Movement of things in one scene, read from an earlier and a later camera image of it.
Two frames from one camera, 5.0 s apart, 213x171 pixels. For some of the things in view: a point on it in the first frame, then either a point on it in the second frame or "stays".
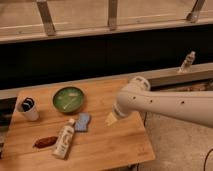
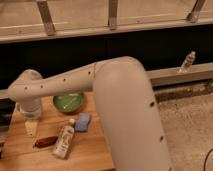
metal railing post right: [193, 15] stays
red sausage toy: [45, 142] stays
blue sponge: [81, 125] stays
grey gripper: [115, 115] to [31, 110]
